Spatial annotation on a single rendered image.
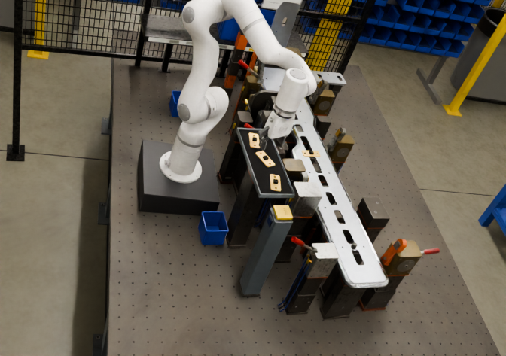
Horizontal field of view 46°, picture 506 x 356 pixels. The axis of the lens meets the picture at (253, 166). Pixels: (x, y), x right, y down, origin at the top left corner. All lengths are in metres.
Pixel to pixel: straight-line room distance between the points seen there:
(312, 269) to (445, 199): 2.50
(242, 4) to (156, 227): 1.00
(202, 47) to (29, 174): 1.73
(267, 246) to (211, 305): 0.34
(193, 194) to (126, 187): 0.31
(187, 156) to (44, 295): 1.07
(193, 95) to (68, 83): 2.16
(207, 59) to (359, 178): 1.22
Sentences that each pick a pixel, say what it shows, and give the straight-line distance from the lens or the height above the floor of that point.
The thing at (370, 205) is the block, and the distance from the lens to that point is 2.52.
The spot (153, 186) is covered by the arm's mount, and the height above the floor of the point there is 0.81.
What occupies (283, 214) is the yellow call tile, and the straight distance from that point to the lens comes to 2.11.
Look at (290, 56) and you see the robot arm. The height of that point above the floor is 1.57.
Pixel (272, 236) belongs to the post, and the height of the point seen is 1.06.
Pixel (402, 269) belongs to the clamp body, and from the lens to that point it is 2.43.
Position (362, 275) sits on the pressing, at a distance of 2.28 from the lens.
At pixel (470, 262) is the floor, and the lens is 4.25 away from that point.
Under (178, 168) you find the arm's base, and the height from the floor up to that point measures 0.86.
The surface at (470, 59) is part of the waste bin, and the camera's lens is 5.92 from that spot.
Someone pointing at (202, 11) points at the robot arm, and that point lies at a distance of 2.21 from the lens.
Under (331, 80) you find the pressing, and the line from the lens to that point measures 3.24.
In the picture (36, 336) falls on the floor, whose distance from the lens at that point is 3.04.
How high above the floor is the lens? 2.60
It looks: 40 degrees down
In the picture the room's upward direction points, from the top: 20 degrees clockwise
